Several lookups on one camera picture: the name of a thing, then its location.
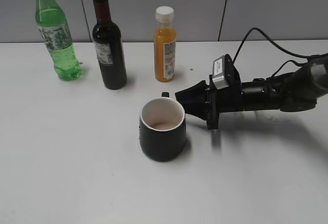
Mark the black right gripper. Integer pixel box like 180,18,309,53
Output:
175,74,243,130

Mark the black mug white interior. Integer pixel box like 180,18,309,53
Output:
139,92,187,162

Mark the dark red wine bottle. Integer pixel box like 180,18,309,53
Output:
92,0,127,90

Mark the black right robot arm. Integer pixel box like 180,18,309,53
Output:
175,54,327,130

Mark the orange juice bottle white cap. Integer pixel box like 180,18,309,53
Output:
153,6,177,83

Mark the green plastic soda bottle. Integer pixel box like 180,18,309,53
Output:
35,0,81,81

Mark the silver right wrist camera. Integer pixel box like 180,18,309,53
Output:
212,54,240,90

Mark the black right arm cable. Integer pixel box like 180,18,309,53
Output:
232,28,321,81

